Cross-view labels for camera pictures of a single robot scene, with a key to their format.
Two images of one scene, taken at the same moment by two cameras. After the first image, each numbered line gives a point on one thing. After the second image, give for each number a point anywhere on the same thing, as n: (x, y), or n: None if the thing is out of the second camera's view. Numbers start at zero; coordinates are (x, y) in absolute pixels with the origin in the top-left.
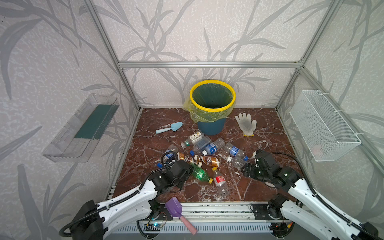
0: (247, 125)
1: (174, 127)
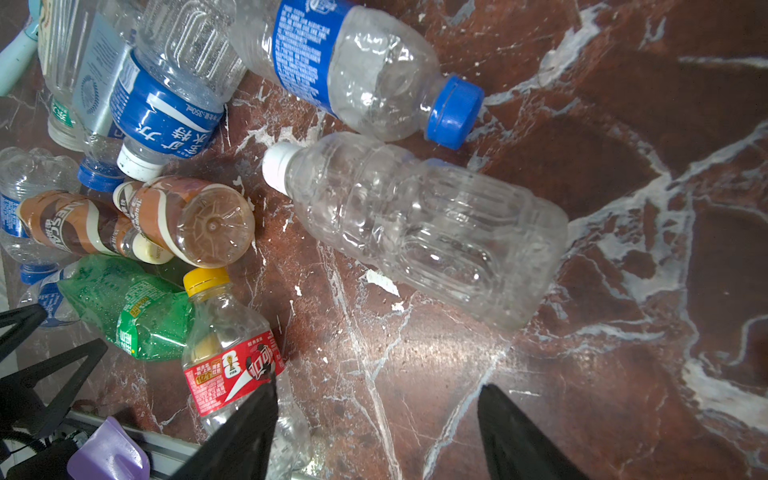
0: None
1: (16, 58)
